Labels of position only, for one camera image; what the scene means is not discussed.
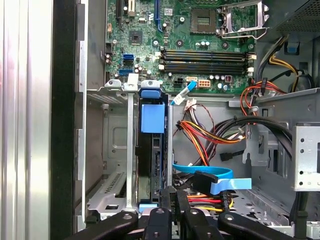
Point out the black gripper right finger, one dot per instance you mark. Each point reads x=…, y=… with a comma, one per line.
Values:
x=200, y=226

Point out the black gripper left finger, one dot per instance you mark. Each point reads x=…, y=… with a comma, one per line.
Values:
x=157, y=225

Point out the hard disk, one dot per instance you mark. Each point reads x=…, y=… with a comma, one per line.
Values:
x=152, y=117

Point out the grey metal disk bay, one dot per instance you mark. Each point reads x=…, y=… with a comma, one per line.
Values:
x=117, y=135

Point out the black open PC case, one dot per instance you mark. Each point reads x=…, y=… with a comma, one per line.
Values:
x=62, y=125

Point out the metal optical drive cage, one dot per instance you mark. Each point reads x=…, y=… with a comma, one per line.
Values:
x=275, y=105

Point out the beige board power connector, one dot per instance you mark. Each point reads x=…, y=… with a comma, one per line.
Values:
x=204, y=83

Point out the black RAM slot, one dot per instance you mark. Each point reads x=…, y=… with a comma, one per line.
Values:
x=205, y=65
x=205, y=70
x=205, y=58
x=205, y=52

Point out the blue data port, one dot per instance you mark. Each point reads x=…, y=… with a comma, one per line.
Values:
x=128, y=59
x=125, y=72

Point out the green motherboard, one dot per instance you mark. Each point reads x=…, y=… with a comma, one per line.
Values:
x=147, y=37

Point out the black chipset chip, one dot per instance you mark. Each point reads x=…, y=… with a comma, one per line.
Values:
x=136, y=37

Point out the CPU socket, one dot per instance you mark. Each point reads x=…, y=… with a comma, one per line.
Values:
x=203, y=21

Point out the blue expansion slot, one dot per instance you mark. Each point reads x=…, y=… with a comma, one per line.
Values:
x=157, y=15

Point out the black expansion slot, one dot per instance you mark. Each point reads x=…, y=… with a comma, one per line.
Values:
x=119, y=12

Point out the white expansion slot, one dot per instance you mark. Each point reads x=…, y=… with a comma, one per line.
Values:
x=131, y=6

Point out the grey power supply box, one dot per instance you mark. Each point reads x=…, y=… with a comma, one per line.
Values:
x=295, y=15

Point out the metal socket cover frame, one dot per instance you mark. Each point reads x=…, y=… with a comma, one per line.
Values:
x=243, y=30

